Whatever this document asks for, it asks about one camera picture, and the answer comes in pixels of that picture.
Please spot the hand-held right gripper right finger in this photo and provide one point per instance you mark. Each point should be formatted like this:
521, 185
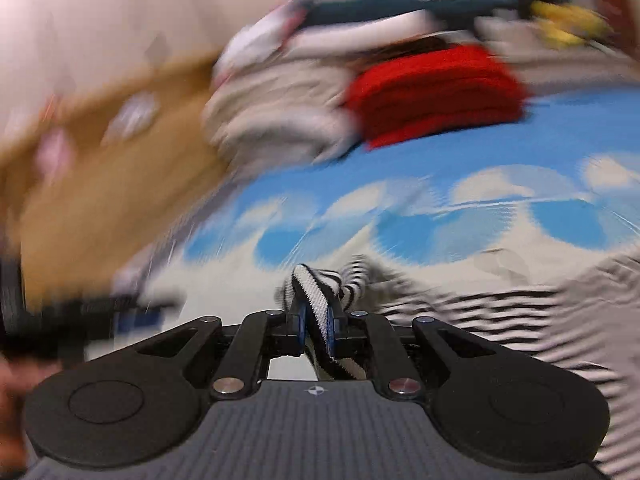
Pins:
330, 332

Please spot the white folded cloth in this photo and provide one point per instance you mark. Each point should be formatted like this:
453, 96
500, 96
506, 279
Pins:
350, 35

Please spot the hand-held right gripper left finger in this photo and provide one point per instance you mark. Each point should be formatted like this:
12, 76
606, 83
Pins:
301, 332

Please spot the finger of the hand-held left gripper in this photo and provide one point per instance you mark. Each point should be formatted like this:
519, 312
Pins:
145, 307

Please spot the person's left hand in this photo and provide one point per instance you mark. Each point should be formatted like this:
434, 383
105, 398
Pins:
12, 410

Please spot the teal folded cloth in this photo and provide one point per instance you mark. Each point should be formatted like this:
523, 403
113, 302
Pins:
400, 5

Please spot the yellow plush toy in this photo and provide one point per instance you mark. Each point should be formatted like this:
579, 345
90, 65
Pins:
570, 22

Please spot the black white striped shirt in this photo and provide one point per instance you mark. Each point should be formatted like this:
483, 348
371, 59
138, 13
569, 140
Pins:
550, 330

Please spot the blue white printed blanket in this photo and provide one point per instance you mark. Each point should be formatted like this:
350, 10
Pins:
450, 225

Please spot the red folded cloth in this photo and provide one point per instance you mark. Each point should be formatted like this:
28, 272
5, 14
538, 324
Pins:
440, 95

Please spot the grey crumpled cloth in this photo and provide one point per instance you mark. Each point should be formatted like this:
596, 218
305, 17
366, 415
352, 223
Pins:
270, 115

